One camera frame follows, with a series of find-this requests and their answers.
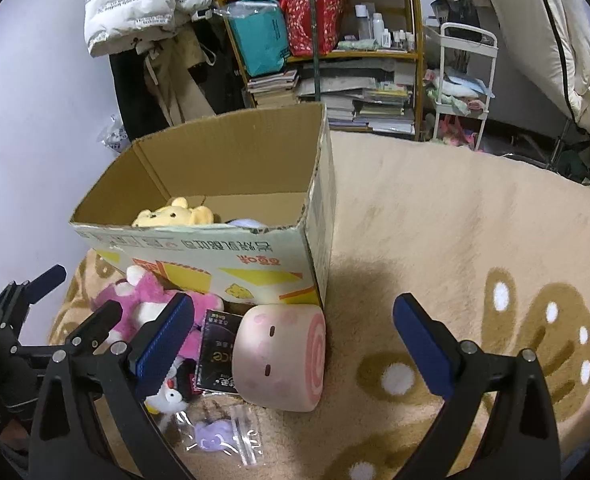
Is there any green pole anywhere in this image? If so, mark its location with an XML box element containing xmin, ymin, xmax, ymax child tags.
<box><xmin>306</xmin><ymin>0</ymin><xmax>326</xmax><ymax>104</ymax></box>

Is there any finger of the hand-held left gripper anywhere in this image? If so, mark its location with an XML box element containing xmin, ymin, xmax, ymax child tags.
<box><xmin>0</xmin><ymin>264</ymin><xmax>68</xmax><ymax>343</ymax></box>
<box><xmin>64</xmin><ymin>301</ymin><xmax>124</xmax><ymax>350</ymax></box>

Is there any red patterned bag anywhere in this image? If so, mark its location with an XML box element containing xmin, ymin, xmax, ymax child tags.
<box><xmin>280</xmin><ymin>0</ymin><xmax>346</xmax><ymax>58</ymax></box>

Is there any teal bag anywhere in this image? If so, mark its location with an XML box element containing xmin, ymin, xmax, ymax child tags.
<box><xmin>224</xmin><ymin>0</ymin><xmax>292</xmax><ymax>78</ymax></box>

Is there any row of white bottles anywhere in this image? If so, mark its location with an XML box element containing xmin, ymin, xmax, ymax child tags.
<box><xmin>354</xmin><ymin>4</ymin><xmax>416</xmax><ymax>52</ymax></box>

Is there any purple plush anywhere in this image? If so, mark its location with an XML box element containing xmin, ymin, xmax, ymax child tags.
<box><xmin>177</xmin><ymin>402</ymin><xmax>266</xmax><ymax>467</ymax></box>

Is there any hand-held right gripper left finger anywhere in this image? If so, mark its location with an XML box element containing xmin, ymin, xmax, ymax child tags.
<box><xmin>28</xmin><ymin>292</ymin><xmax>196</xmax><ymax>480</ymax></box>

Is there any pink and white plush toy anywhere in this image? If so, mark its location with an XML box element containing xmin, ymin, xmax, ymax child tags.
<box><xmin>91</xmin><ymin>265</ymin><xmax>224</xmax><ymax>361</ymax></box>

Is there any pink roll cake plush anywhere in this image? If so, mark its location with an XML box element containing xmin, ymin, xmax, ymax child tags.
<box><xmin>232</xmin><ymin>303</ymin><xmax>327</xmax><ymax>413</ymax></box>

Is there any clear plastic bag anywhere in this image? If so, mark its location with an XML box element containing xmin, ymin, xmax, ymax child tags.
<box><xmin>98</xmin><ymin>115</ymin><xmax>131</xmax><ymax>154</ymax></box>

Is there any white trolley cart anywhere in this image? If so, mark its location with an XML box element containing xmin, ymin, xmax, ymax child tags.
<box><xmin>426</xmin><ymin>22</ymin><xmax>500</xmax><ymax>154</ymax></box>

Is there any black coat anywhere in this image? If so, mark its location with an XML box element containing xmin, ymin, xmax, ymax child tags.
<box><xmin>109</xmin><ymin>35</ymin><xmax>171</xmax><ymax>143</ymax></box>

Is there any beige printed blanket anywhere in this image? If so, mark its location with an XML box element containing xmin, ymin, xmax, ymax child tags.
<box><xmin>48</xmin><ymin>130</ymin><xmax>590</xmax><ymax>480</ymax></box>

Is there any white and black plush keychain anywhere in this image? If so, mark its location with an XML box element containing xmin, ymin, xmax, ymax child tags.
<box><xmin>144</xmin><ymin>355</ymin><xmax>197</xmax><ymax>416</ymax></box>

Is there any stack of books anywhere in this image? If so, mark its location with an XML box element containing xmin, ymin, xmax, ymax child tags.
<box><xmin>246</xmin><ymin>70</ymin><xmax>301</xmax><ymax>109</ymax></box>

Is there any yellow bear plush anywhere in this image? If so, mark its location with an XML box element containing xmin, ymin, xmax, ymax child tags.
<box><xmin>132</xmin><ymin>198</ymin><xmax>215</xmax><ymax>229</ymax></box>

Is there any wooden bookshelf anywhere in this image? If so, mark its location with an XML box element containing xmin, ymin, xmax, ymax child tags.
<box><xmin>202</xmin><ymin>0</ymin><xmax>423</xmax><ymax>142</ymax></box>

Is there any blue and white packet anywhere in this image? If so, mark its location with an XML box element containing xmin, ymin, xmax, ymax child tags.
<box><xmin>437</xmin><ymin>72</ymin><xmax>490</xmax><ymax>100</ymax></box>

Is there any beige coat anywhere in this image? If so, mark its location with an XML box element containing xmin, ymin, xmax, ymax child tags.
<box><xmin>142</xmin><ymin>25</ymin><xmax>216</xmax><ymax>126</ymax></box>

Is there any white puffer jacket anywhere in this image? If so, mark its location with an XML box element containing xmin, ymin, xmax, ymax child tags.
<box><xmin>84</xmin><ymin>0</ymin><xmax>213</xmax><ymax>58</ymax></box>

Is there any printed cardboard box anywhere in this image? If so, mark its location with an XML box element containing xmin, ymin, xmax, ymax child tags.
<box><xmin>69</xmin><ymin>101</ymin><xmax>337</xmax><ymax>311</ymax></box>

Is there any black hanging garment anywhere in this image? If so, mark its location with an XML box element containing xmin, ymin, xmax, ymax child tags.
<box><xmin>192</xmin><ymin>7</ymin><xmax>250</xmax><ymax>116</ymax></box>

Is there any pile of books and papers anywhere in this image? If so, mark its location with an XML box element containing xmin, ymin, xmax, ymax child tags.
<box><xmin>295</xmin><ymin>60</ymin><xmax>417</xmax><ymax>136</ymax></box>

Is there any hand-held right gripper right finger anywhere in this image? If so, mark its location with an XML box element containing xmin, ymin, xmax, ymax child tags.
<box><xmin>393</xmin><ymin>292</ymin><xmax>563</xmax><ymax>480</ymax></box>

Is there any black packet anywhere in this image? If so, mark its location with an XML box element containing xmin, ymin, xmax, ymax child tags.
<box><xmin>195</xmin><ymin>310</ymin><xmax>246</xmax><ymax>394</ymax></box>

